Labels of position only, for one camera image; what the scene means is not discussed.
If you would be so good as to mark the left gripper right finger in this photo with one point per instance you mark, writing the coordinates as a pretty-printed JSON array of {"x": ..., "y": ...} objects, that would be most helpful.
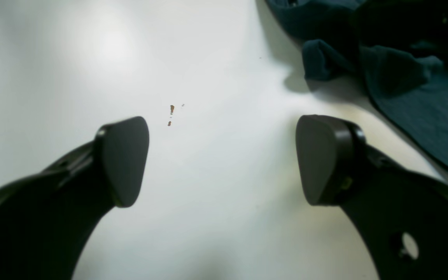
[{"x": 401, "y": 215}]

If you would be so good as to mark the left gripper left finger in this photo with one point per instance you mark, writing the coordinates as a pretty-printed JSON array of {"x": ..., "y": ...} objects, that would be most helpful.
[{"x": 47, "y": 218}]

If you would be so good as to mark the dark blue T-shirt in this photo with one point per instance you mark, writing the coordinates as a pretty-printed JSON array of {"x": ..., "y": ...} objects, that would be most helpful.
[{"x": 397, "y": 48}]

